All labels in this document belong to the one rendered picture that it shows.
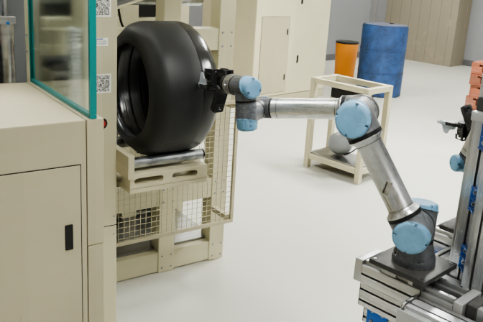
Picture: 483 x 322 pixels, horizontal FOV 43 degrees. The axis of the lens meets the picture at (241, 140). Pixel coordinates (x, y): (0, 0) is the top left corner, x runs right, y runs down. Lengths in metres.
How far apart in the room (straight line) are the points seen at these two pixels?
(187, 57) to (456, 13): 10.55
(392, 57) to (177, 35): 6.56
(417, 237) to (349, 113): 0.45
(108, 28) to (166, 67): 0.26
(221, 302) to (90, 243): 1.59
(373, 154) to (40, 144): 1.02
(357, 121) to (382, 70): 6.87
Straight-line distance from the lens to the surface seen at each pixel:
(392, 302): 2.35
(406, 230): 2.06
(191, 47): 2.47
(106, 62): 2.45
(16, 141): 1.67
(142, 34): 2.49
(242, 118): 2.16
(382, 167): 2.04
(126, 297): 3.36
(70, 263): 1.83
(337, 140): 5.38
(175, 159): 2.59
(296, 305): 3.35
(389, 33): 8.80
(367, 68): 8.91
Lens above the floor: 1.69
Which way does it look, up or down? 16 degrees down
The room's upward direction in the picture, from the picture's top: 3 degrees clockwise
